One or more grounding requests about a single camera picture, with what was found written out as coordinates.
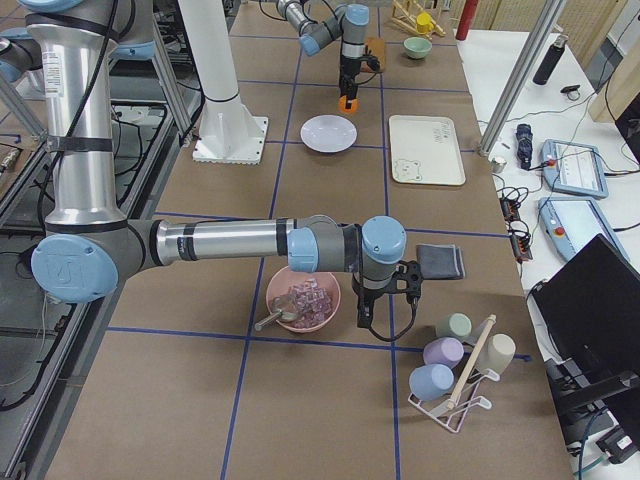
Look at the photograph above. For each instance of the teach pendant far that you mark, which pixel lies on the teach pendant far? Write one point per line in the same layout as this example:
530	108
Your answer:
573	168

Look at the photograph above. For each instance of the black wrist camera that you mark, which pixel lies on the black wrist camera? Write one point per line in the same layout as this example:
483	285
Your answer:
411	278
370	63

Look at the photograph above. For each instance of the folded dark blue umbrella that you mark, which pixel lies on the folded dark blue umbrella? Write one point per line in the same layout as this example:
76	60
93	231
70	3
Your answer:
524	139

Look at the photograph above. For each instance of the yellow cup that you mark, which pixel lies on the yellow cup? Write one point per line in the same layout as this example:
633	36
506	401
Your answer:
424	23

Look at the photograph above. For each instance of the metal scoop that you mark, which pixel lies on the metal scoop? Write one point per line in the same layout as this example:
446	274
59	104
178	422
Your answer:
283	308

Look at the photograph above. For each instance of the teach pendant near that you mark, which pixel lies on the teach pendant near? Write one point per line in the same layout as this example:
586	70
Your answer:
571	223

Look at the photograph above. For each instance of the red bottle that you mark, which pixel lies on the red bottle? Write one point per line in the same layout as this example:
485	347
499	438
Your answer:
466	19

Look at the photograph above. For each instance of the black water bottle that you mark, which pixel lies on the black water bottle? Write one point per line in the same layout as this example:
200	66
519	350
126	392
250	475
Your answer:
550	60

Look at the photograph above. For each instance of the white ceramic plate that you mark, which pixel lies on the white ceramic plate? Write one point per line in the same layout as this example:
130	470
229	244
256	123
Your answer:
328	133

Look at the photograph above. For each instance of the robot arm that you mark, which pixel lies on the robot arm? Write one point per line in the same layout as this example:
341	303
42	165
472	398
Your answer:
347	23
91	247

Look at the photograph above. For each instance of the black laptop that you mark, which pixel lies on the black laptop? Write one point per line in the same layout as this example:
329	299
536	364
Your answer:
591	309

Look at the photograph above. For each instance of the ice cubes in bowl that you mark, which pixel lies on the ice cubes in bowl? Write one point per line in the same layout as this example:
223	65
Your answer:
314	302

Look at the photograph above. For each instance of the wooden peg rack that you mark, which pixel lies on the wooden peg rack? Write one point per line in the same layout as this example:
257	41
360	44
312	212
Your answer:
403	15

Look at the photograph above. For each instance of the beige cup on rack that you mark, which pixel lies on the beige cup on rack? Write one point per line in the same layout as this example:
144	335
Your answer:
499	352

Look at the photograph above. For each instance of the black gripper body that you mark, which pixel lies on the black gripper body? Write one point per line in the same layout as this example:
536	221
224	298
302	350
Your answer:
347	68
368	296

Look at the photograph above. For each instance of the white wire cup rack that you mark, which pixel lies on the white wire cup rack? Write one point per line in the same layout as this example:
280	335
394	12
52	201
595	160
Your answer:
450	410

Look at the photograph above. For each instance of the wooden cutting board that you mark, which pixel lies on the wooden cutting board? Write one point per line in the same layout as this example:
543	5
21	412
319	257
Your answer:
376	46

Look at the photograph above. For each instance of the cream bear serving tray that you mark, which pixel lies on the cream bear serving tray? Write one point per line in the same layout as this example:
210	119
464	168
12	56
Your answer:
425	151

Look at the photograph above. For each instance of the aluminium frame post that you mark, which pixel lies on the aluminium frame post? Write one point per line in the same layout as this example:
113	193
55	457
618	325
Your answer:
534	43

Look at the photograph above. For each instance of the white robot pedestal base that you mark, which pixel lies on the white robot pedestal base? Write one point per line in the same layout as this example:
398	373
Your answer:
228	132

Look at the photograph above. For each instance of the purple cup on rack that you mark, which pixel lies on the purple cup on rack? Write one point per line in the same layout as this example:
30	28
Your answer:
446	351

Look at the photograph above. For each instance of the teach pendant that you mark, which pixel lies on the teach pendant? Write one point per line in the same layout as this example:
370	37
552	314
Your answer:
573	168
571	223

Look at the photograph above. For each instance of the green ceramic bowl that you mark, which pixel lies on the green ceramic bowl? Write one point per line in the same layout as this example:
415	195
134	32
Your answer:
417	48

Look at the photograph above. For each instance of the green cup on rack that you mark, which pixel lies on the green cup on rack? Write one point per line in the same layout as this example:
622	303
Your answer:
456	325

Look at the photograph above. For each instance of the folded grey cloth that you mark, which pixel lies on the folded grey cloth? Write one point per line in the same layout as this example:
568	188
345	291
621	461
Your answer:
440	262

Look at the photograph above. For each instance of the blue cup on rack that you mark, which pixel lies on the blue cup on rack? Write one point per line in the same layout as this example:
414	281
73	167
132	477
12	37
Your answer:
432	381

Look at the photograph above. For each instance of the small metal cylinder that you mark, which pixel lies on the small metal cylinder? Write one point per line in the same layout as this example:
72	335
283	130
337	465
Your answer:
498	164

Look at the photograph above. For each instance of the orange fruit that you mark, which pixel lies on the orange fruit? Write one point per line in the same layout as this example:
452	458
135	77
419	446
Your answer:
352	107

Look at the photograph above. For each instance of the pink bowl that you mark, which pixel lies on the pink bowl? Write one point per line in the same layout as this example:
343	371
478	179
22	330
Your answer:
285	278

